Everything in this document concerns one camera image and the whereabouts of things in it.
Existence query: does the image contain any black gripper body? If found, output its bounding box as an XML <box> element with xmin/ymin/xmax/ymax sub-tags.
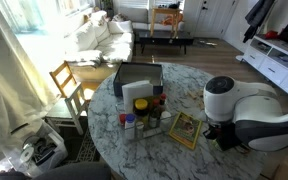
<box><xmin>215</xmin><ymin>122</ymin><xmax>244</xmax><ymax>152</ymax></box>

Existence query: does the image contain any white napkin stack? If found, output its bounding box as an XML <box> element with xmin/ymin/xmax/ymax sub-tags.
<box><xmin>121</xmin><ymin>79</ymin><xmax>154</xmax><ymax>114</ymax></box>

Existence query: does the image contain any yellow framed picture book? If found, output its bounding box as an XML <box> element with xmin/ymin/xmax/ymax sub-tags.
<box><xmin>168</xmin><ymin>110</ymin><xmax>203</xmax><ymax>151</ymax></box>

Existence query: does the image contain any white lid jar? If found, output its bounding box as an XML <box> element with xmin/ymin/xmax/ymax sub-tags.
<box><xmin>159</xmin><ymin>110</ymin><xmax>173</xmax><ymax>128</ymax></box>

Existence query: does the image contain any slim bottle red cap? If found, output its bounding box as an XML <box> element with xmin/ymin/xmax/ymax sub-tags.
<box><xmin>159</xmin><ymin>93</ymin><xmax>168</xmax><ymax>113</ymax></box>

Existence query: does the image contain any dark sauce bottle red cap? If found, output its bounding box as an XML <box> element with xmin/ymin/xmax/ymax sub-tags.
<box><xmin>149</xmin><ymin>98</ymin><xmax>162</xmax><ymax>128</ymax></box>

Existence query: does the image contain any glass shaker metal top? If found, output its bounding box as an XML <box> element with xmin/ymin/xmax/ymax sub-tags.
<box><xmin>135</xmin><ymin>120</ymin><xmax>145</xmax><ymax>139</ymax></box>

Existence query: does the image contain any yellow lid jar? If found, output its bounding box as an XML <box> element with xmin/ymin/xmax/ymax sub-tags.
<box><xmin>133</xmin><ymin>98</ymin><xmax>150</xmax><ymax>128</ymax></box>

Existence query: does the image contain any white bottle blue cap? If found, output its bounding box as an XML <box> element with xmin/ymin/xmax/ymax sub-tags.
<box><xmin>124</xmin><ymin>113</ymin><xmax>137</xmax><ymax>141</ymax></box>

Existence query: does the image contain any small red cap jar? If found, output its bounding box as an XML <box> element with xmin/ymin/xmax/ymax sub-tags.
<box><xmin>118</xmin><ymin>113</ymin><xmax>128</xmax><ymax>127</ymax></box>

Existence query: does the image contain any red object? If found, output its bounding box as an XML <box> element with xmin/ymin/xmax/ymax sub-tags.
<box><xmin>263</xmin><ymin>30</ymin><xmax>280</xmax><ymax>40</ymax></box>

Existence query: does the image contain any dark blue cardboard box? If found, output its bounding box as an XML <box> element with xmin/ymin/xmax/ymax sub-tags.
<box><xmin>112</xmin><ymin>61</ymin><xmax>164</xmax><ymax>98</ymax></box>

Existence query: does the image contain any black coffee table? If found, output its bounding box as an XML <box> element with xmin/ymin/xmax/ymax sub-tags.
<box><xmin>133</xmin><ymin>29</ymin><xmax>195</xmax><ymax>55</ymax></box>

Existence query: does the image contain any white door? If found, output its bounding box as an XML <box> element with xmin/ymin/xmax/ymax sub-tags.
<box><xmin>192</xmin><ymin>0</ymin><xmax>237</xmax><ymax>38</ymax></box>

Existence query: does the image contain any dark hanging jacket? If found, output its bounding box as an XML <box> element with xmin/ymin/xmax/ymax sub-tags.
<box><xmin>243</xmin><ymin>0</ymin><xmax>276</xmax><ymax>44</ymax></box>

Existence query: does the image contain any orange toy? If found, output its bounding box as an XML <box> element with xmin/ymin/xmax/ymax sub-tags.
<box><xmin>160</xmin><ymin>13</ymin><xmax>184</xmax><ymax>27</ymax></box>

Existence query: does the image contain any yellow wooden side table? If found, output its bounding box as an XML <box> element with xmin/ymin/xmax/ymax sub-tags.
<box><xmin>149</xmin><ymin>7</ymin><xmax>182</xmax><ymax>38</ymax></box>

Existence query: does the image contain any black patterned rug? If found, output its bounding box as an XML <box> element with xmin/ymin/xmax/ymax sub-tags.
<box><xmin>60</xmin><ymin>126</ymin><xmax>102</xmax><ymax>164</ymax></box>

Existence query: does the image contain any white sectional sofa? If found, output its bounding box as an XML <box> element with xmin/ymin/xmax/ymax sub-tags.
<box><xmin>63</xmin><ymin>6</ymin><xmax>186</xmax><ymax>73</ymax></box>

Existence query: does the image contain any grey upholstered chair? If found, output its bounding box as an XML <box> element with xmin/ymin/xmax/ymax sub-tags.
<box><xmin>0</xmin><ymin>161</ymin><xmax>112</xmax><ymax>180</ymax></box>

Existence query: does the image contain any white wooden stool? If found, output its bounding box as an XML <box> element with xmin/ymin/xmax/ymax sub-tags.
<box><xmin>44</xmin><ymin>83</ymin><xmax>90</xmax><ymax>136</ymax></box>

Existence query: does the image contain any floral throw pillow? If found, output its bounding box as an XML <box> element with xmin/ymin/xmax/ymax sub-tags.
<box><xmin>112</xmin><ymin>13</ymin><xmax>130</xmax><ymax>23</ymax></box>

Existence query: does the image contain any yellow wooden chair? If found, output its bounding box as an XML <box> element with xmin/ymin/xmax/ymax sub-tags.
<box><xmin>48</xmin><ymin>60</ymin><xmax>95</xmax><ymax>101</ymax></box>

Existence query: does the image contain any green house plant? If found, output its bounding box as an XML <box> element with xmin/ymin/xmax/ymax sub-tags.
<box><xmin>100</xmin><ymin>0</ymin><xmax>115</xmax><ymax>18</ymax></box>

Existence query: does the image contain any clear plastic storage bin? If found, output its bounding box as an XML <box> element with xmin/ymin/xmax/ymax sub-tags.
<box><xmin>3</xmin><ymin>121</ymin><xmax>68</xmax><ymax>178</ymax></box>

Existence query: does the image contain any silver compact disc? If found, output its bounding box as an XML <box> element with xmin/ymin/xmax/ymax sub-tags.
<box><xmin>19</xmin><ymin>146</ymin><xmax>35</xmax><ymax>163</ymax></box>

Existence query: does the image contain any cream window curtain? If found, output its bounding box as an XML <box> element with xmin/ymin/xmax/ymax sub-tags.
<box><xmin>0</xmin><ymin>0</ymin><xmax>57</xmax><ymax>168</ymax></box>

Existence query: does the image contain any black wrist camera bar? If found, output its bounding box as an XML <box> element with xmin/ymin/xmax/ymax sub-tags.
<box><xmin>202</xmin><ymin>125</ymin><xmax>220</xmax><ymax>141</ymax></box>

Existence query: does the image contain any wire condiment caddy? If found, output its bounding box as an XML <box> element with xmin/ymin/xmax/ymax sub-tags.
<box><xmin>115</xmin><ymin>99</ymin><xmax>179</xmax><ymax>144</ymax></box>

